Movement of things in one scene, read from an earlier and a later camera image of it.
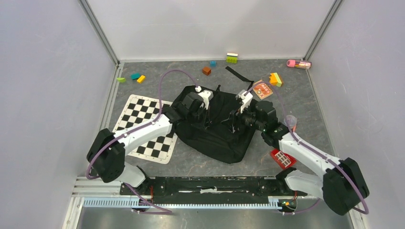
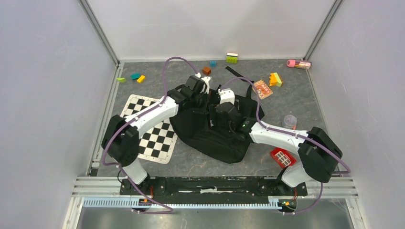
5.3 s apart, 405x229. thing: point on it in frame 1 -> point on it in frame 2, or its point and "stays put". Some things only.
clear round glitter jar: [292, 120] stays put
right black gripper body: [246, 119] -> [219, 123]
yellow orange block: [275, 79] stays put
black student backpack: [225, 128] stays put
